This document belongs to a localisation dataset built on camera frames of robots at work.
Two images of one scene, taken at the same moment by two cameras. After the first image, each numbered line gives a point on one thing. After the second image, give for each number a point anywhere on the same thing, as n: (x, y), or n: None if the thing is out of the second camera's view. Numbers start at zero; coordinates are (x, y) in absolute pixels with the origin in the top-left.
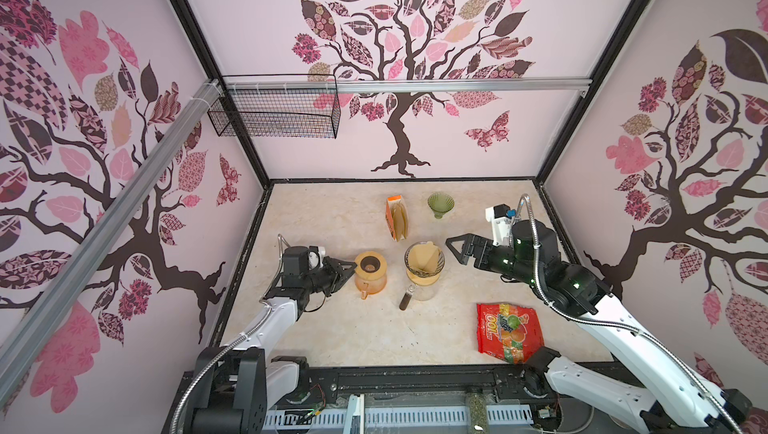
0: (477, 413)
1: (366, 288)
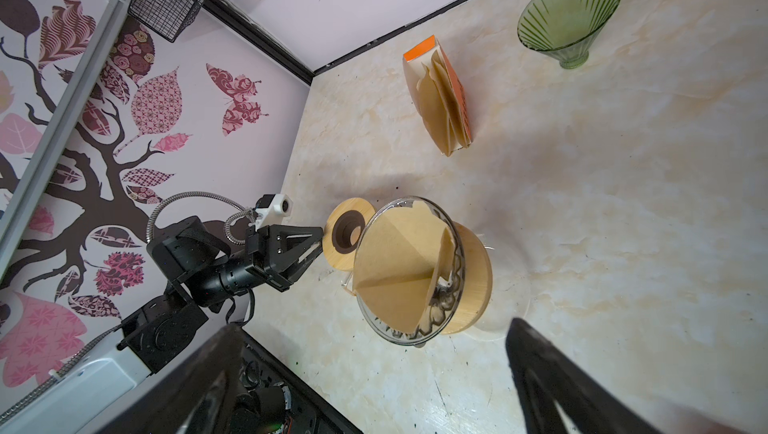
0: None
1: (349, 283)
